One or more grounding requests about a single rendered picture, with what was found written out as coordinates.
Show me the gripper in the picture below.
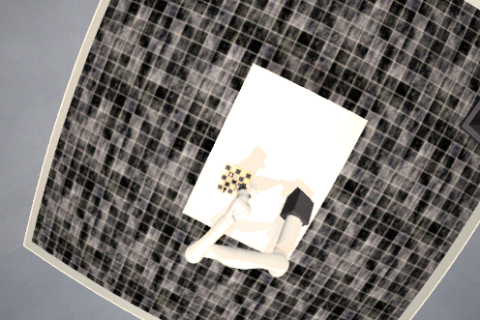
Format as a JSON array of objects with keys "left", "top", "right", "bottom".
[{"left": 236, "top": 183, "right": 247, "bottom": 190}]

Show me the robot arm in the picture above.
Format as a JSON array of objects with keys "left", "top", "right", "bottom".
[{"left": 186, "top": 184, "right": 302, "bottom": 277}]

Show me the black and tan chessboard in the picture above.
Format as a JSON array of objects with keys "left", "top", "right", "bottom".
[{"left": 215, "top": 162, "right": 255, "bottom": 198}]

